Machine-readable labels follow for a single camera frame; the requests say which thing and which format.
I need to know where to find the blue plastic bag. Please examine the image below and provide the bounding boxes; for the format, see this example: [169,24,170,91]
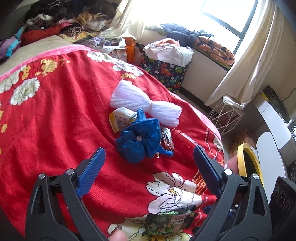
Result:
[115,108,174,164]

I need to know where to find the yellow white snack packet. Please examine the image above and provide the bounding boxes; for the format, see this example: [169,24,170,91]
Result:
[108,107,137,133]

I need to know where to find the yellow rimmed black trash bin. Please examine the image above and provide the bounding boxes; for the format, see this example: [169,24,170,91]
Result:
[237,143,264,184]

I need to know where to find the left hand painted nails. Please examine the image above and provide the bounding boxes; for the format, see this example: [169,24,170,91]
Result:
[108,225,127,241]

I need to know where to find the white dresser cabinet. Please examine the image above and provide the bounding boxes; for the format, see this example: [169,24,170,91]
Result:
[253,94,295,200]

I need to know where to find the green cartoon snack packet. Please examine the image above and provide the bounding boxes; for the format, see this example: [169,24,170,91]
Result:
[142,205,197,237]

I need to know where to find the red tube snack package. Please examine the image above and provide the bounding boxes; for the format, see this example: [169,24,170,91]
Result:
[171,128,198,149]

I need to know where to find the black bag on dresser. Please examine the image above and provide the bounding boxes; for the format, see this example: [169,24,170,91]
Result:
[263,85,290,123]

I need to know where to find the red floral bed quilt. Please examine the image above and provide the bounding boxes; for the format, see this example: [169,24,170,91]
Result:
[1,47,224,240]

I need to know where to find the cream curtain right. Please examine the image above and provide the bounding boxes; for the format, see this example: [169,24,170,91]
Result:
[205,1,285,109]

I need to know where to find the cream curtain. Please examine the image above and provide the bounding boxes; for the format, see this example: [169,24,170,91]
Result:
[99,0,145,40]
[205,1,285,109]

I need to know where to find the dinosaur print laundry basket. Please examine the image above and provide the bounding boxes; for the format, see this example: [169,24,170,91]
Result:
[139,52,192,93]

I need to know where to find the orange patterned blanket on sill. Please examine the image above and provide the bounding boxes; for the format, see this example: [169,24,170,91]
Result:
[195,36,235,67]

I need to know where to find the striped purple cloth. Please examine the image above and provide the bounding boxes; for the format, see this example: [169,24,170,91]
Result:
[0,26,25,60]

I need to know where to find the white clothes in basket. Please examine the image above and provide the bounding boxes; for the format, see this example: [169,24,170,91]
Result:
[144,38,194,67]

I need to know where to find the dark blue jacket on sill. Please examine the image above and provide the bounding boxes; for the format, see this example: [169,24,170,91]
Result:
[161,24,214,47]

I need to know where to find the orange bag beside bed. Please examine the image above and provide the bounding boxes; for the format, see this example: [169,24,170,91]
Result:
[124,37,135,64]

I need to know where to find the pile of dark clothes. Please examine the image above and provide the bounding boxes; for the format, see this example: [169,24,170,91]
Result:
[24,1,119,35]

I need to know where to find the cream curtain left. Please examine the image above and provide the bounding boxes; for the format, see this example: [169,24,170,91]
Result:
[99,0,145,40]

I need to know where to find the white wire side stool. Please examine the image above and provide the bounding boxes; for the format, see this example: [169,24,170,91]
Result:
[208,95,244,136]

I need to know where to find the window frame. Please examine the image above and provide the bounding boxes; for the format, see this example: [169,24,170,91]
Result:
[203,0,258,39]

